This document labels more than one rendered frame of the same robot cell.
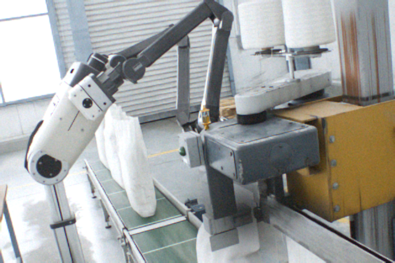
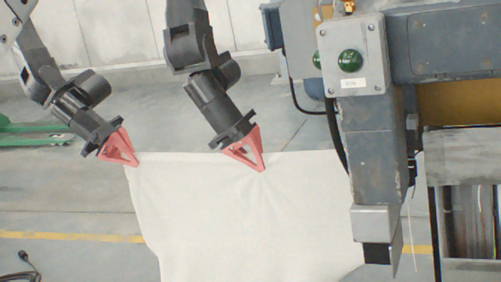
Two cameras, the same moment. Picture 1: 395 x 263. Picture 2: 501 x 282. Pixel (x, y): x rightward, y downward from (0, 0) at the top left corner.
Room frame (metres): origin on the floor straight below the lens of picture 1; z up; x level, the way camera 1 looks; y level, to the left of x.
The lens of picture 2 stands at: (0.90, 0.64, 1.45)
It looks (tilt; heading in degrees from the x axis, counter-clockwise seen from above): 19 degrees down; 313
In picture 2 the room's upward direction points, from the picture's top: 11 degrees counter-clockwise
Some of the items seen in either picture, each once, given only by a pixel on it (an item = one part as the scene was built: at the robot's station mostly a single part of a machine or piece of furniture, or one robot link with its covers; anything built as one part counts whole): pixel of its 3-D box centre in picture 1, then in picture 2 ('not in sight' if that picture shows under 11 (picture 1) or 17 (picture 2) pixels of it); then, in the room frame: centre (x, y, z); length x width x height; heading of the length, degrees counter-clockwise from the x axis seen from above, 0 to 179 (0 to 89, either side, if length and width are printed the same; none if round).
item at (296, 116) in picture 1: (292, 141); not in sight; (1.31, -0.27, 1.26); 0.22 x 0.05 x 0.16; 19
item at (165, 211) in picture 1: (125, 187); not in sight; (3.95, 0.72, 0.34); 2.21 x 0.39 x 0.09; 19
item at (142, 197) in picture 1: (134, 162); not in sight; (3.26, 0.50, 0.74); 0.47 x 0.22 x 0.72; 17
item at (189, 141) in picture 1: (191, 149); (354, 55); (1.28, 0.03, 1.29); 0.08 x 0.05 x 0.09; 19
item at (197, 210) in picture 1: (193, 210); not in sight; (3.13, 0.12, 0.35); 0.30 x 0.15 x 0.15; 19
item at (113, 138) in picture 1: (117, 144); not in sight; (3.97, 0.72, 0.74); 0.47 x 0.22 x 0.72; 20
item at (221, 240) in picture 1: (221, 237); (380, 245); (1.30, -0.02, 0.98); 0.09 x 0.05 x 0.05; 109
